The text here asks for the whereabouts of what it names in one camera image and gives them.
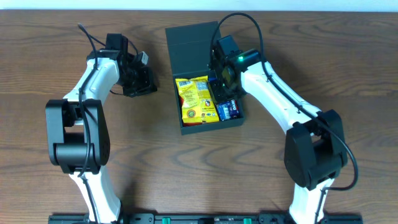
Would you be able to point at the dark green box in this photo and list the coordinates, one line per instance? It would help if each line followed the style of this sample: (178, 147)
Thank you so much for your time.
(189, 48)

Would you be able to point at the blue biscuit bar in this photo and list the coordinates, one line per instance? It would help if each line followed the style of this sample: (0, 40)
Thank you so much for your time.
(222, 112)

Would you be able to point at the yellow snack bag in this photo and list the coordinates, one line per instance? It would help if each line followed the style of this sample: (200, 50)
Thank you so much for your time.
(196, 102)

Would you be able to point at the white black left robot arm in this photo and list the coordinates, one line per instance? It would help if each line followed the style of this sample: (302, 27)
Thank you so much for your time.
(77, 133)

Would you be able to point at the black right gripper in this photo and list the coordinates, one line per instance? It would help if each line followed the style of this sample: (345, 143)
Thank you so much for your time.
(218, 92)

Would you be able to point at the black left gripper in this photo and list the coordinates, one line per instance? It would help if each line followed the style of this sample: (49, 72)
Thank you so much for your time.
(140, 86)

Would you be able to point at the purple Dairy Milk bar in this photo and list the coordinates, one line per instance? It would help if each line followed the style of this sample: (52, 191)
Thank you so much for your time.
(233, 109)

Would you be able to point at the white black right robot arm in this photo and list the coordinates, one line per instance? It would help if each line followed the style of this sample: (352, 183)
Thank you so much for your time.
(313, 155)

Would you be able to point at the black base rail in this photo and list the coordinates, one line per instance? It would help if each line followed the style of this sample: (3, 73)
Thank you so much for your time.
(262, 218)

